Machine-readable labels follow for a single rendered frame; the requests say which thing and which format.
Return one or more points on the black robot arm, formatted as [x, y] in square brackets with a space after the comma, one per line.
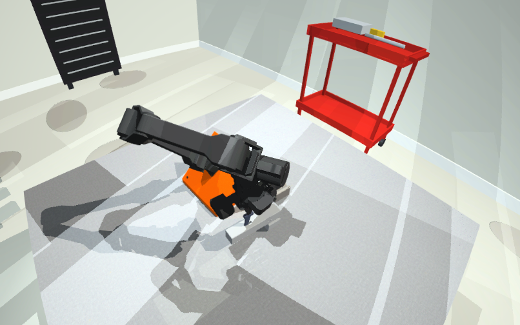
[229, 154]

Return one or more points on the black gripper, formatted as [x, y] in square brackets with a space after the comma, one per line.
[222, 205]

